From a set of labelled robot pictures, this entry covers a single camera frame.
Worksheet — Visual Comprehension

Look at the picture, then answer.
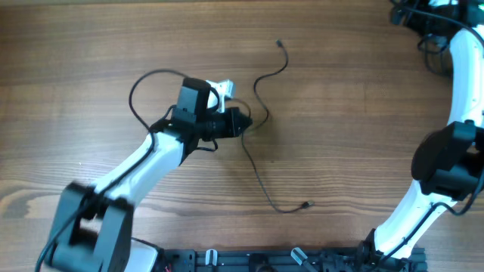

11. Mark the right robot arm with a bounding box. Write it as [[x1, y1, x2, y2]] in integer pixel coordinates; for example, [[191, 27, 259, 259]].
[[355, 1, 483, 271]]

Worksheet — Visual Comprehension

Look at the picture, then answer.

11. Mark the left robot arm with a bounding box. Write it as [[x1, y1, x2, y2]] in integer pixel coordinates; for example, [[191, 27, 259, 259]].
[[36, 78, 252, 271]]

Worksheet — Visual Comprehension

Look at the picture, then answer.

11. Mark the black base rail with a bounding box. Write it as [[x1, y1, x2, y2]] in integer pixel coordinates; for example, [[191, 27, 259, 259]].
[[162, 247, 428, 272]]

